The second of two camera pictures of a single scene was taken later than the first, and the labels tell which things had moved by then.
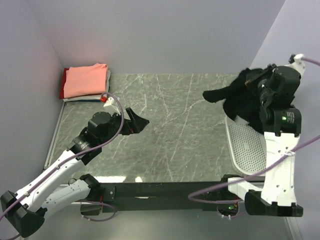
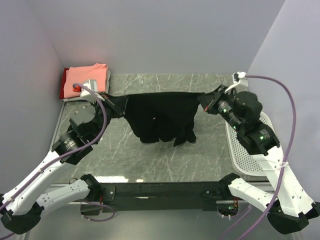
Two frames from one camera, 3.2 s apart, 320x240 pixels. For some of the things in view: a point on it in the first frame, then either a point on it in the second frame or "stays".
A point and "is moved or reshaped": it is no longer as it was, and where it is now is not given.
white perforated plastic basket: [247, 145] stays
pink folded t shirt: [85, 80] stays
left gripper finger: [140, 123] to [113, 108]
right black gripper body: [258, 82] to [224, 102]
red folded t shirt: [63, 81] stays
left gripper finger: [132, 116] to [115, 100]
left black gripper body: [115, 122] to [99, 112]
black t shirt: [239, 101] is moved or reshaped
